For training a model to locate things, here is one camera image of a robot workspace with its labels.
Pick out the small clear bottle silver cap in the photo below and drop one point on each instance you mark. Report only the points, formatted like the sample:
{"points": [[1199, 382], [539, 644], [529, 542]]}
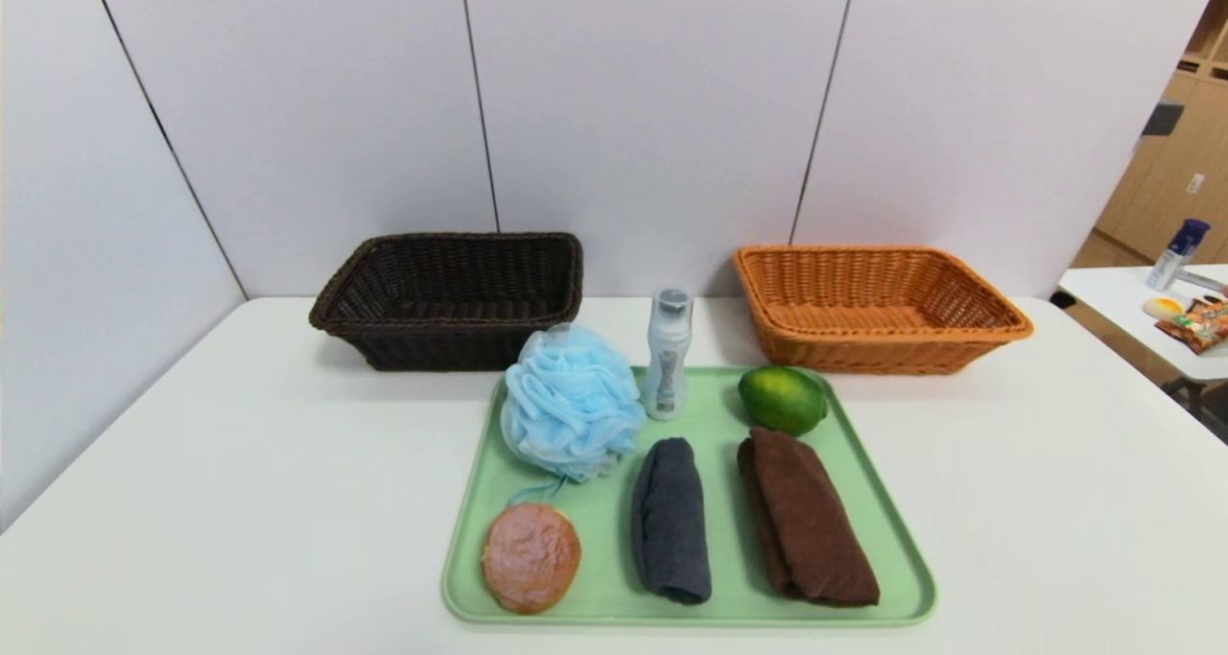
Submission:
{"points": [[667, 358]]}

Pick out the light blue bath loofah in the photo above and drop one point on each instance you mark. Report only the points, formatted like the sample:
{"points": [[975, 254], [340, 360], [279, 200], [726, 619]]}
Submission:
{"points": [[571, 406]]}

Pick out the grey towel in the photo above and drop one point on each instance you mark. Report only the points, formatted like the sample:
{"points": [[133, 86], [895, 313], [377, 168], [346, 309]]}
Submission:
{"points": [[672, 526]]}

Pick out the pink round bread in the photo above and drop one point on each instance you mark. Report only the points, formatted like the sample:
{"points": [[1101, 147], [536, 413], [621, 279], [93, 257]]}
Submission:
{"points": [[531, 557]]}

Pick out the dark brown wicker basket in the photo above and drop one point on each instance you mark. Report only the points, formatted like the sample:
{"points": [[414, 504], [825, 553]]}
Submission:
{"points": [[451, 343]]}

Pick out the orange wicker basket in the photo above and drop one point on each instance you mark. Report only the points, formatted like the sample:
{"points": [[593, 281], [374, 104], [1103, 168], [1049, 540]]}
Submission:
{"points": [[863, 353]]}

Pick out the green lime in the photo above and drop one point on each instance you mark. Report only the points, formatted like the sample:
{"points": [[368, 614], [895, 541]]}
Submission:
{"points": [[782, 401]]}

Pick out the light green plastic tray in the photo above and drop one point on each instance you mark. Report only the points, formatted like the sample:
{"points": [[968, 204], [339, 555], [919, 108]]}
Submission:
{"points": [[604, 540]]}

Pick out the brown rolled towel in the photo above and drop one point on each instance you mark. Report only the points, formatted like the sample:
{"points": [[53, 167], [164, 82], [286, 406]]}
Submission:
{"points": [[806, 526]]}

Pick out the small black object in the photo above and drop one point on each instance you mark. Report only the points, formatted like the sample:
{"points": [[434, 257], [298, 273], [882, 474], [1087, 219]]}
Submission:
{"points": [[1062, 299]]}

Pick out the white side table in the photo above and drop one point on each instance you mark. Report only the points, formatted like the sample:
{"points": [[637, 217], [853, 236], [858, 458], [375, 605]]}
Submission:
{"points": [[1113, 300]]}

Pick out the light wooden cabinet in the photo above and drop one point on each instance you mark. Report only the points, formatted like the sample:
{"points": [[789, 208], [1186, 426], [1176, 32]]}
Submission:
{"points": [[1151, 204]]}

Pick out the yellow egg-shaped item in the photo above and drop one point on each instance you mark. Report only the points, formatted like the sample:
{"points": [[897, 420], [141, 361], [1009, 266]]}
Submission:
{"points": [[1163, 308]]}

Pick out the clear bottle with blue cap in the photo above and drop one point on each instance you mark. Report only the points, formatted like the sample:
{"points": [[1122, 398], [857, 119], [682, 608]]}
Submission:
{"points": [[1175, 257]]}

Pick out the grey cabinet sign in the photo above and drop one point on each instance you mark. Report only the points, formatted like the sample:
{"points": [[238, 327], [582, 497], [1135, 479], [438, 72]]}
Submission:
{"points": [[1164, 119]]}

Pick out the orange snack packet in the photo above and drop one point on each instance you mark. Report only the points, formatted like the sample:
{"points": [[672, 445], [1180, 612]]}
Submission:
{"points": [[1199, 329]]}

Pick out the silver tube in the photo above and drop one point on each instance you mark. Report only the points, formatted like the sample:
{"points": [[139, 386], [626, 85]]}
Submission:
{"points": [[1204, 281]]}

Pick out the white wall switch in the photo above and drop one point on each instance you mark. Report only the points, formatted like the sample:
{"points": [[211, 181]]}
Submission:
{"points": [[1195, 183]]}

